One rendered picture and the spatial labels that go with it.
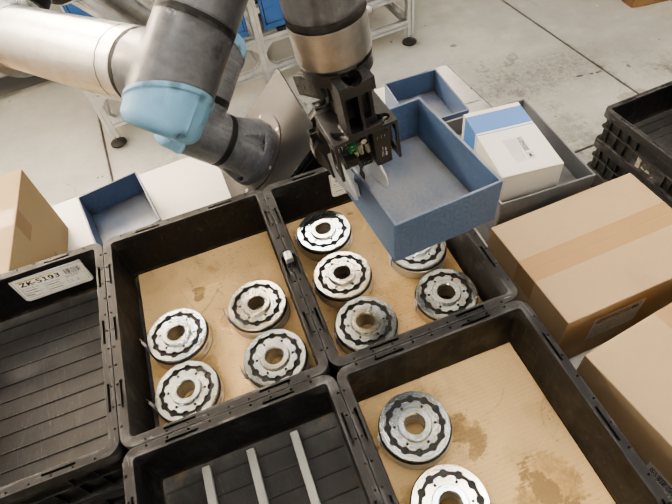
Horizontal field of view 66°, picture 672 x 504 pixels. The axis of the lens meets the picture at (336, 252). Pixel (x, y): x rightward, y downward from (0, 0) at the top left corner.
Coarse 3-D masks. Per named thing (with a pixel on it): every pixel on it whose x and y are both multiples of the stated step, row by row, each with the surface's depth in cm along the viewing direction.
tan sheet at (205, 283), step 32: (192, 256) 102; (224, 256) 101; (256, 256) 100; (160, 288) 98; (192, 288) 97; (224, 288) 96; (224, 320) 92; (288, 320) 90; (224, 352) 88; (224, 384) 84; (160, 416) 82
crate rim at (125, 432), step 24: (192, 216) 94; (264, 216) 92; (120, 240) 93; (288, 264) 85; (120, 336) 80; (312, 336) 76; (120, 360) 77; (120, 384) 75; (288, 384) 73; (120, 408) 73; (216, 408) 71; (120, 432) 70; (144, 432) 70; (168, 432) 70
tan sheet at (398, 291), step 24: (360, 216) 103; (360, 240) 99; (312, 264) 97; (384, 264) 95; (456, 264) 93; (312, 288) 94; (384, 288) 92; (408, 288) 91; (336, 312) 90; (408, 312) 88
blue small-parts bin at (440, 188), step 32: (416, 128) 78; (448, 128) 70; (416, 160) 76; (448, 160) 73; (480, 160) 65; (384, 192) 72; (416, 192) 72; (448, 192) 71; (480, 192) 62; (384, 224) 63; (416, 224) 61; (448, 224) 64; (480, 224) 67
